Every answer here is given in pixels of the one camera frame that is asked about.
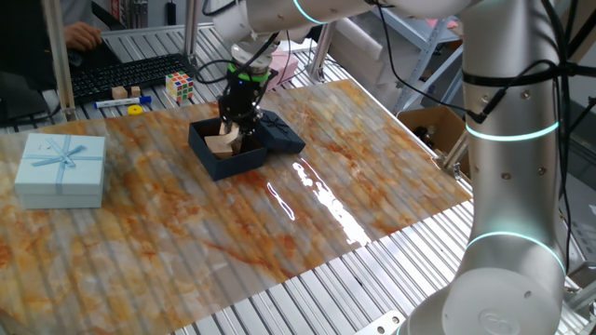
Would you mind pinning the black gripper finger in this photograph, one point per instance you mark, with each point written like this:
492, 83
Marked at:
252, 123
224, 118

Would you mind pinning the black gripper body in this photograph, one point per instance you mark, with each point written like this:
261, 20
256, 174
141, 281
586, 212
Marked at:
242, 97

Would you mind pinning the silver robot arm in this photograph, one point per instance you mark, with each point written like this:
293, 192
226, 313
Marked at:
512, 186

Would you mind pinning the navy ribboned gift box lid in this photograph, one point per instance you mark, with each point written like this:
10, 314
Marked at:
284, 135

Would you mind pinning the navy gift box base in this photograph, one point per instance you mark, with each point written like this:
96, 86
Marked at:
233, 165

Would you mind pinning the pink gift box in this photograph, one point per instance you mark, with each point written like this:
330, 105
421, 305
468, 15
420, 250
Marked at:
286, 67

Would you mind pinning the light blue gift box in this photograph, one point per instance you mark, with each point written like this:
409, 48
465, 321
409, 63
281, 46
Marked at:
60, 167

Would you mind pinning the brown cardboard box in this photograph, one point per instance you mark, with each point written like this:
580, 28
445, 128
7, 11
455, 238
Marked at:
442, 118

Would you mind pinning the person's bare hand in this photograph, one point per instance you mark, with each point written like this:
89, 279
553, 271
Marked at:
84, 36

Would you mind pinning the Rubik's cube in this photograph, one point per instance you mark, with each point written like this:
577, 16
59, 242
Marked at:
180, 86

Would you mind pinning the small brown wooden cube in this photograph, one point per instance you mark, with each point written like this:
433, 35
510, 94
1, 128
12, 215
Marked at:
135, 91
119, 92

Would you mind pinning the black keyboard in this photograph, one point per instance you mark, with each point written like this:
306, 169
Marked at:
125, 74

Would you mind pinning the white marker blue cap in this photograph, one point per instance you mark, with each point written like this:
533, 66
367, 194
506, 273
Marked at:
116, 103

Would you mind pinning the white foam boards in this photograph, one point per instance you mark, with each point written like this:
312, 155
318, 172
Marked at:
358, 51

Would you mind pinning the orange marble pattern mat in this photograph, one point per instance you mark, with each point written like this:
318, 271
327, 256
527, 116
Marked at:
186, 242

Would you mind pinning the black laptop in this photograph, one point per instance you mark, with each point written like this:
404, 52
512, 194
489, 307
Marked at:
100, 56

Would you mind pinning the grey metal shelf rack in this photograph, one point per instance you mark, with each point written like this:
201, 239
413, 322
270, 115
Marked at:
410, 32

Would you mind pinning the person's grey shirt torso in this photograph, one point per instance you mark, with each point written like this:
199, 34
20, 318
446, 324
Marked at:
74, 9

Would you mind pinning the metal robot mounting plate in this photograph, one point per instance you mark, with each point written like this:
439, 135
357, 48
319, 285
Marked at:
379, 325

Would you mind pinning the grey metal cabinet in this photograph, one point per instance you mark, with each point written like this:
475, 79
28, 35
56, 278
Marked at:
582, 218

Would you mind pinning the aluminium frame post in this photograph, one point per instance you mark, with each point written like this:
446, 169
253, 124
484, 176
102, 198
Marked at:
58, 60
321, 51
191, 28

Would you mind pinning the black wall adapter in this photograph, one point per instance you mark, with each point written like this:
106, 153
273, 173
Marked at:
171, 13

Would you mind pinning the aluminium frame strut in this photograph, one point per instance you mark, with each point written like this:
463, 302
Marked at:
454, 151

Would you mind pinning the metal corner bracket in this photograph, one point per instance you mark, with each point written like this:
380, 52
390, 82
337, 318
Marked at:
455, 170

